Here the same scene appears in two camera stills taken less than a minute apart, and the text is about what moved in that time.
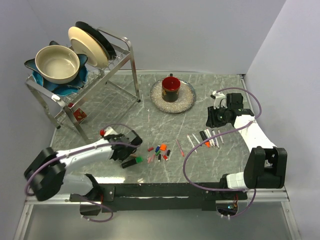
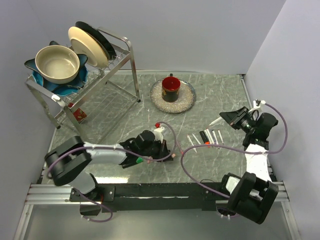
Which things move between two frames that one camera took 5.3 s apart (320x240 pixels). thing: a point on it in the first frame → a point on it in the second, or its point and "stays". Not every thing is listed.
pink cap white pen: [191, 143] stays
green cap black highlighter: [126, 164] stays
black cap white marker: [215, 139] stays
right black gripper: [211, 121] → [233, 118]
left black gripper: [130, 151] → [164, 154]
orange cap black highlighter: [203, 136] stays
